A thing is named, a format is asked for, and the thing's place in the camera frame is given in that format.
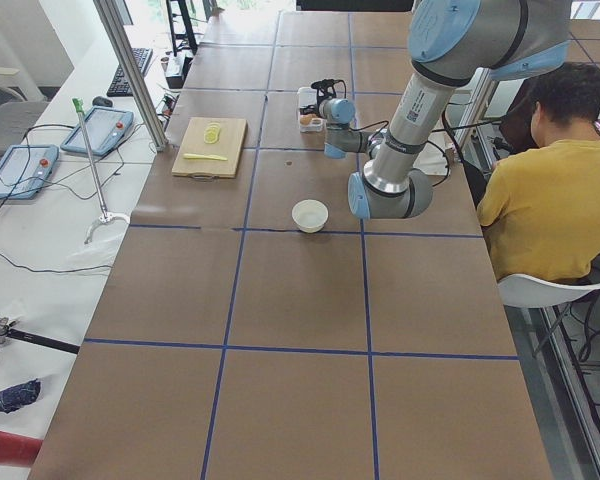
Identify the far blue teach pendant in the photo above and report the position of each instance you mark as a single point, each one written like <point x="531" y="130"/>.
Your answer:
<point x="106" y="128"/>

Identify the yellow plastic knife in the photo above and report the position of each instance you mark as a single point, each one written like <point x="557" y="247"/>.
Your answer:
<point x="207" y="157"/>

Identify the blue teach pendant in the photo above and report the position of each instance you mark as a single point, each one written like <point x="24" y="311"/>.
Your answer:
<point x="106" y="128"/>
<point x="24" y="170"/>

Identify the white chair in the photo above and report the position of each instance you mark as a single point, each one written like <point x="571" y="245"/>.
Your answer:
<point x="528" y="292"/>

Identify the folded navy umbrella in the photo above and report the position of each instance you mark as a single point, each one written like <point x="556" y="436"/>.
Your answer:
<point x="18" y="396"/>

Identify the clear plastic egg box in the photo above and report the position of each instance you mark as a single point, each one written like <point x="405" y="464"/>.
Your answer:
<point x="307" y="104"/>

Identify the red cylinder object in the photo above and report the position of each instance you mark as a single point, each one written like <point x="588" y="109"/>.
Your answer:
<point x="18" y="450"/>

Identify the person in yellow shirt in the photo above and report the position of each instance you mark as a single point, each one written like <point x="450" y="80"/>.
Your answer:
<point x="540" y="213"/>

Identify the black computer mouse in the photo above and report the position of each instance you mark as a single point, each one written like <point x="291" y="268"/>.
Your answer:
<point x="102" y="101"/>

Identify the metal reacher grabber tool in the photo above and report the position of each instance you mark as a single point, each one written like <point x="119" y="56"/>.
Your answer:
<point x="106" y="217"/>

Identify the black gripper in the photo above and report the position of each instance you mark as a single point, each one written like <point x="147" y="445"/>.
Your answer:
<point x="312" y="108"/>

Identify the white bowl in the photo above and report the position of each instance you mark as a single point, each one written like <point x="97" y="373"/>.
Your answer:
<point x="310" y="215"/>

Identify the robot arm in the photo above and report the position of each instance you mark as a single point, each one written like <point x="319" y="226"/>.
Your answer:
<point x="448" y="42"/>

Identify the near blue teach pendant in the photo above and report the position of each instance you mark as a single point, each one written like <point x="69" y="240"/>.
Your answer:
<point x="24" y="170"/>

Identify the aluminium frame post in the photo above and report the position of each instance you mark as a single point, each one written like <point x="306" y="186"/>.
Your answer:
<point x="114" y="27"/>

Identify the wooden cutting board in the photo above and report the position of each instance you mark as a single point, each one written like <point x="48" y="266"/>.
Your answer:
<point x="230" y="145"/>

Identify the yellow lemon slices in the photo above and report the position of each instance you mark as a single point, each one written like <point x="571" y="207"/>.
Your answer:
<point x="211" y="134"/>

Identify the white plastic bag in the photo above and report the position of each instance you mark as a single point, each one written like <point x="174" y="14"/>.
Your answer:
<point x="97" y="253"/>

